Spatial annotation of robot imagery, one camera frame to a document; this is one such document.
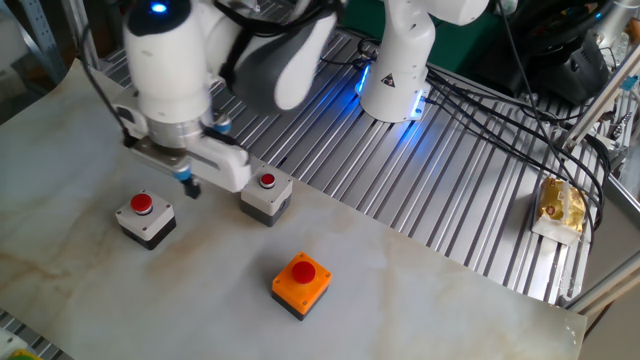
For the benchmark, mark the orange box red mushroom button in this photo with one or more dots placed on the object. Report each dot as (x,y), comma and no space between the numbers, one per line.
(300,290)

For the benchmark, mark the metal wrist bracket blue caps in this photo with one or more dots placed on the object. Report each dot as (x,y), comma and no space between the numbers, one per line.
(160,155)

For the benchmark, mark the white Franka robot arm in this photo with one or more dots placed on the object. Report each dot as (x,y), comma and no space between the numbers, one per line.
(170,65)

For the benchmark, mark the blue metal shelf rack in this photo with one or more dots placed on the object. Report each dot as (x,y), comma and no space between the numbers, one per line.
(45,40)

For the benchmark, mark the aluminium profile post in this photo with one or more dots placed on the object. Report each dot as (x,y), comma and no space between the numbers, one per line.
(595,107)
(610,285)
(82,35)

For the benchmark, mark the yellow snack bag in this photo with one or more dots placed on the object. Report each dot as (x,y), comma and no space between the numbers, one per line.
(560,210)

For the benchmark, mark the grey box small green button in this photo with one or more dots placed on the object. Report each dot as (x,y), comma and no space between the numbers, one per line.
(11,344)

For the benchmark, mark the white grey box red button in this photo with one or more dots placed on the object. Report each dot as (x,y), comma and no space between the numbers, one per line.
(267,202)

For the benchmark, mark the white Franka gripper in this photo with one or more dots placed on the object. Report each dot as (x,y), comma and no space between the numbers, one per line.
(225,165)

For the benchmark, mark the white black box red button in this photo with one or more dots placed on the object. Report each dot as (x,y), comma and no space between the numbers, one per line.
(147,222)

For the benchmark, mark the black steering wheel controller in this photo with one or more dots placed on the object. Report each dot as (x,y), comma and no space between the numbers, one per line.
(565,70)

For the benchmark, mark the marble pattern table mat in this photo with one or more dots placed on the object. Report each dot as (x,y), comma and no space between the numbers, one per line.
(200,280)

